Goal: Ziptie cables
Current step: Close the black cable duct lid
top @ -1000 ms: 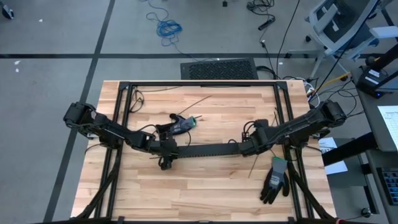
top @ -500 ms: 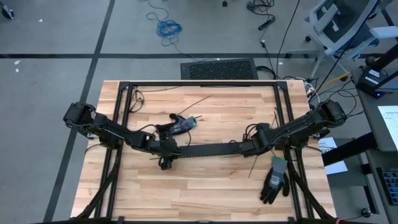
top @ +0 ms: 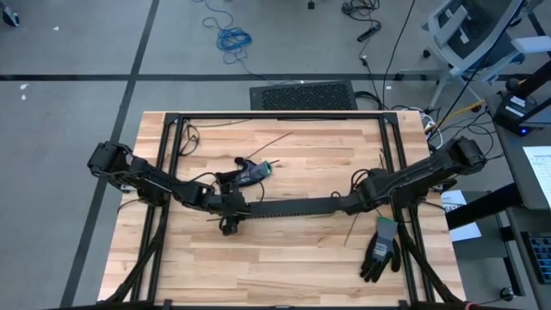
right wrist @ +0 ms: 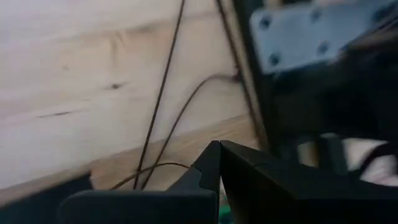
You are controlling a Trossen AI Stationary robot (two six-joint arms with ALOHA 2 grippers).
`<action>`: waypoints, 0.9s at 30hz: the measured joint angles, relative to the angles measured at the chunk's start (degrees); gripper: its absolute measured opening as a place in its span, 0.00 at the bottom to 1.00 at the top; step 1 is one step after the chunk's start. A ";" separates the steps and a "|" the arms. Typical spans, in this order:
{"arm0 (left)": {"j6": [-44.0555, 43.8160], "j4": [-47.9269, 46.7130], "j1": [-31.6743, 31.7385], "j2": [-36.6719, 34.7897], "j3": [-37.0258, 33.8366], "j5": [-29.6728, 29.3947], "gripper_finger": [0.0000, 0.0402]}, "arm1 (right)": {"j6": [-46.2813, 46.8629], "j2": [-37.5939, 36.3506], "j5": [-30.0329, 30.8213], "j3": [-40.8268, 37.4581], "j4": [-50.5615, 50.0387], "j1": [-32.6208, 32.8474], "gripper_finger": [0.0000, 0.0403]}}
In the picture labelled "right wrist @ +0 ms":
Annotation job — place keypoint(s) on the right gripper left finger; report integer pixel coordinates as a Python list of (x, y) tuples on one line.
[(155, 207)]

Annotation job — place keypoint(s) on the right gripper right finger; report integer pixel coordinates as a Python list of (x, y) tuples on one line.
[(295, 196)]

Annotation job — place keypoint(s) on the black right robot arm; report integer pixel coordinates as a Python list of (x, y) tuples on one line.
[(342, 102)]

